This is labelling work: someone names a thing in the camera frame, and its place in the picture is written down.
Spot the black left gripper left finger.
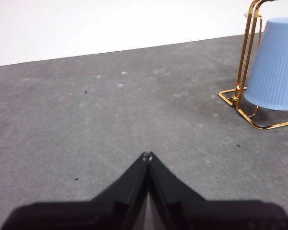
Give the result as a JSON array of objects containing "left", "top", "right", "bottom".
[{"left": 1, "top": 152, "right": 149, "bottom": 230}]

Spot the gold wire cup rack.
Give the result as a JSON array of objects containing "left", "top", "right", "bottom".
[{"left": 218, "top": 0, "right": 288, "bottom": 131}]

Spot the blue ribbed plastic cup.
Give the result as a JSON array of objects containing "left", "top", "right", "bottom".
[{"left": 243, "top": 17, "right": 288, "bottom": 111}]

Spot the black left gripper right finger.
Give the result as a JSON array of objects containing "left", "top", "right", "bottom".
[{"left": 148, "top": 151, "right": 288, "bottom": 230}]

